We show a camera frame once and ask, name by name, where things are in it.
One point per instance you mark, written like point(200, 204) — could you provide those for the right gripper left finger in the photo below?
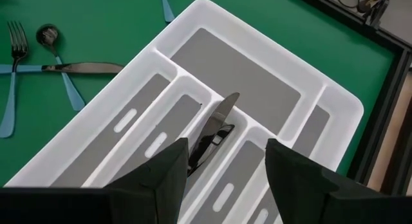
point(145, 198)

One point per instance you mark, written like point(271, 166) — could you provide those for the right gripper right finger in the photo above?
point(305, 192)

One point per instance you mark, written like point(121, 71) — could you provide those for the white plastic cutlery tray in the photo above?
point(238, 72)

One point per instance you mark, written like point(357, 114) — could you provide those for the green table mat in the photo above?
point(289, 31)

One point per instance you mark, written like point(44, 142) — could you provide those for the black aluminium table frame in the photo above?
point(376, 121)

